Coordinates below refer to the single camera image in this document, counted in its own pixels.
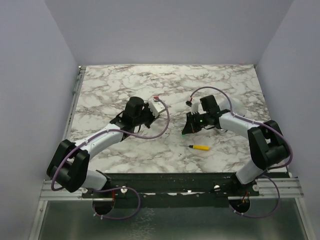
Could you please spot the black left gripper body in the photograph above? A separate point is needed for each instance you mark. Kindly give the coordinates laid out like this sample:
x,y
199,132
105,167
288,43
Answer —
x,y
146,118

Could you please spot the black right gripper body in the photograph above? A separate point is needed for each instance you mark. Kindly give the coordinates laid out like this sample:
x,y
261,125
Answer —
x,y
194,124

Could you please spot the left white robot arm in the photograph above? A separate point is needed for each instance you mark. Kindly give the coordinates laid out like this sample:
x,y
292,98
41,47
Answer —
x,y
70,163

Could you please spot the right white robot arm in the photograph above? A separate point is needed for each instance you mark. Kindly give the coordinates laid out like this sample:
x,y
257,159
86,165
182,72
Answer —
x,y
266,144

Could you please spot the clear plastic box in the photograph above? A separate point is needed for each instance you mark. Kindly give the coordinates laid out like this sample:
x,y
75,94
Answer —
x,y
237,107

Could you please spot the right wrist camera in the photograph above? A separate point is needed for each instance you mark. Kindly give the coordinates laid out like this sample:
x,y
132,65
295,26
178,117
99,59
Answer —
x,y
194,105

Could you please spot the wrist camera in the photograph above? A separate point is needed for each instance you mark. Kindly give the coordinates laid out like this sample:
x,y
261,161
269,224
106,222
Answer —
x,y
194,105
156,107

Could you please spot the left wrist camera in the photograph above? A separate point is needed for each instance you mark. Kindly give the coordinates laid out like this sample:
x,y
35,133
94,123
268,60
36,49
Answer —
x,y
156,107

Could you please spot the yellow handled screwdriver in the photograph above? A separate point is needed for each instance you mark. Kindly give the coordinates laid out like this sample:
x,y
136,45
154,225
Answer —
x,y
199,147

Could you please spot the black mounting rail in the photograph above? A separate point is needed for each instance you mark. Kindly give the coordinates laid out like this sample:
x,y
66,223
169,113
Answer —
x,y
172,190

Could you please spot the aluminium frame rail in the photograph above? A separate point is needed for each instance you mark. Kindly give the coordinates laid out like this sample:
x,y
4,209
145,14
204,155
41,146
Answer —
x,y
47,194

